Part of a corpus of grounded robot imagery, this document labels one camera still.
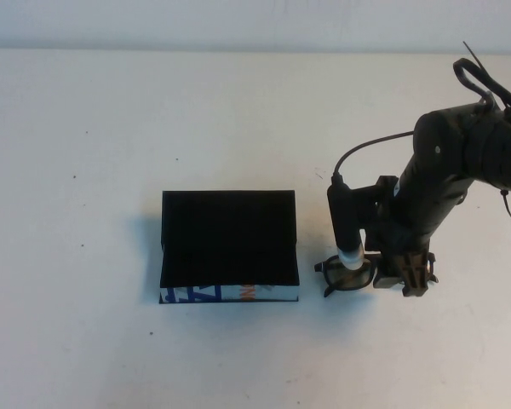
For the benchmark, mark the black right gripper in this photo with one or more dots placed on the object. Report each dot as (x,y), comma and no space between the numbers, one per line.
(417,204)

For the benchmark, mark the short black zip tie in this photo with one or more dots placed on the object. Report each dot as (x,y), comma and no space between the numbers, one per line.
(509,209)

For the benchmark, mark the dark framed glasses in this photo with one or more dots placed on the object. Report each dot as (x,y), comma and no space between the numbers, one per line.
(353,281)

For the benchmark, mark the long black zip tie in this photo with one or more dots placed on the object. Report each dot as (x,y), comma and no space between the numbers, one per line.
(474,54)

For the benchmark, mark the black wrist camera silver tip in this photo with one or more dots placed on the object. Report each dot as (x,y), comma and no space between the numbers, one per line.
(342,213)

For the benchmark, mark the black glasses case printed sides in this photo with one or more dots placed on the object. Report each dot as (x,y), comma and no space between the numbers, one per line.
(225,238)

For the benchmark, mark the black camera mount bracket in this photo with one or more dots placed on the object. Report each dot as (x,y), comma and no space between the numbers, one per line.
(366,196)

